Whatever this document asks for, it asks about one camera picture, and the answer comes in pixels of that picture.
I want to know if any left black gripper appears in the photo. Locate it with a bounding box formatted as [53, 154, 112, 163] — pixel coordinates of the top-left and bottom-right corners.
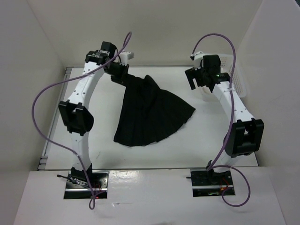
[105, 62, 129, 88]

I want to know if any black pleated skirt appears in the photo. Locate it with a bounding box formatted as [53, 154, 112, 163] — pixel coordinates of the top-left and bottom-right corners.
[113, 75, 195, 147]

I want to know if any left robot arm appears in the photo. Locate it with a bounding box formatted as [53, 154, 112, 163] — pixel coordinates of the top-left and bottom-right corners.
[59, 42, 134, 188]

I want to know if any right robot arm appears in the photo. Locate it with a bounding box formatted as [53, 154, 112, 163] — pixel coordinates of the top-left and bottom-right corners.
[185, 52, 264, 184]

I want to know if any white plastic basket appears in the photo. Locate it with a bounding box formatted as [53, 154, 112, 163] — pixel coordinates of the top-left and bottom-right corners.
[200, 53, 248, 101]

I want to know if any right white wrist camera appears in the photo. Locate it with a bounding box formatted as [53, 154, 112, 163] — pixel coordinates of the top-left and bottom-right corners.
[190, 51, 207, 70]

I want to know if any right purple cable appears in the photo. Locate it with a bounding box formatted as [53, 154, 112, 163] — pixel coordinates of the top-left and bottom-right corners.
[192, 33, 252, 207]

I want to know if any purple cable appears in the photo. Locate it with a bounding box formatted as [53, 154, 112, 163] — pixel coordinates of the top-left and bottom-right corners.
[32, 31, 132, 210]
[192, 33, 252, 207]

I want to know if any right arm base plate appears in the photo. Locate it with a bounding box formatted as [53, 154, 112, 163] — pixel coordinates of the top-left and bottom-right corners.
[186, 168, 235, 197]

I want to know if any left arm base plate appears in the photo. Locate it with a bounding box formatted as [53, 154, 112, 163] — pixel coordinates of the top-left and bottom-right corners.
[57, 171, 109, 200]

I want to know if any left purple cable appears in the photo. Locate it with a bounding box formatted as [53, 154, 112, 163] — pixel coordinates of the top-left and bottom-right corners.
[32, 31, 132, 210]

